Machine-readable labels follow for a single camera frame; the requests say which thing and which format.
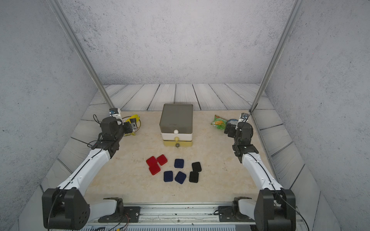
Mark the white drawer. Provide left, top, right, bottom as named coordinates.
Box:
left=161, top=133, right=193, bottom=141

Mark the black brooch box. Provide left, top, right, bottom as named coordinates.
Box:
left=192, top=162, right=202, bottom=172
left=189, top=171, right=199, bottom=183

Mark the grey top drawer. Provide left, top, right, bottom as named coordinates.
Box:
left=160, top=104, right=194, bottom=134

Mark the black brooch box front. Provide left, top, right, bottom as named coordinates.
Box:
left=189, top=171, right=199, bottom=183

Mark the blue brooch box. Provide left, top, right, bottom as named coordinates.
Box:
left=163, top=171, right=173, bottom=182
left=174, top=159, right=185, bottom=168
left=175, top=171, right=187, bottom=184

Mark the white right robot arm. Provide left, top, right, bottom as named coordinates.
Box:
left=224, top=119, right=296, bottom=231

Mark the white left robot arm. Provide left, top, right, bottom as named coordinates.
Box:
left=42, top=116, right=133, bottom=230

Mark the red brooch box rear left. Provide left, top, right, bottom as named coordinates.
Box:
left=146, top=156, right=158, bottom=167

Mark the red brooch box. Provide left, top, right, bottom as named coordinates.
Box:
left=149, top=164, right=161, bottom=176
left=146, top=156, right=158, bottom=167
left=157, top=155, right=168, bottom=166

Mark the red brooch box rear right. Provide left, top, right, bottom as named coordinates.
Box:
left=157, top=155, right=168, bottom=166

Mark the yellow bottom drawer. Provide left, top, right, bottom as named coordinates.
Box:
left=163, top=141, right=193, bottom=148

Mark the three-tier drawer cabinet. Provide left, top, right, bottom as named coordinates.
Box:
left=160, top=104, right=194, bottom=148

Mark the red brooch box front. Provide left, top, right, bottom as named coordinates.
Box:
left=149, top=164, right=161, bottom=176

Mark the blue white ceramic bowl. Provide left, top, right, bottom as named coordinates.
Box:
left=224, top=119, right=238, bottom=133

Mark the patterned round plate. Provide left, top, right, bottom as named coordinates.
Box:
left=123, top=115, right=142, bottom=137

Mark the green snack packet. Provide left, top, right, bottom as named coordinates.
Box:
left=211, top=115, right=227, bottom=131

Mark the yellow toy banana bunch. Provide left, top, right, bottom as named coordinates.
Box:
left=126, top=115, right=141, bottom=131

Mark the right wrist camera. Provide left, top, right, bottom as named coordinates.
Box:
left=237, top=113, right=250, bottom=129

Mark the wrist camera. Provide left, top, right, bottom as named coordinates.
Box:
left=237, top=113, right=250, bottom=129
left=109, top=108, right=122, bottom=120

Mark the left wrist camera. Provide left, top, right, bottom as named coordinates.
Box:
left=109, top=108, right=122, bottom=120

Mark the right aluminium frame post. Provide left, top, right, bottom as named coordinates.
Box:
left=250, top=0, right=304, bottom=114

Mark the aluminium frame post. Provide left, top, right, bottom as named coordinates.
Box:
left=47, top=0, right=115, bottom=108
left=250, top=0, right=304, bottom=114

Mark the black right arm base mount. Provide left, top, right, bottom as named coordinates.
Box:
left=213, top=197, right=253, bottom=222

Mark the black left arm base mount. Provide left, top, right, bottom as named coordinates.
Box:
left=98, top=197, right=141, bottom=223

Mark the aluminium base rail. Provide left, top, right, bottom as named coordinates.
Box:
left=51, top=202, right=307, bottom=231

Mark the left aluminium frame post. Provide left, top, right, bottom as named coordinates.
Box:
left=47, top=0, right=115, bottom=108

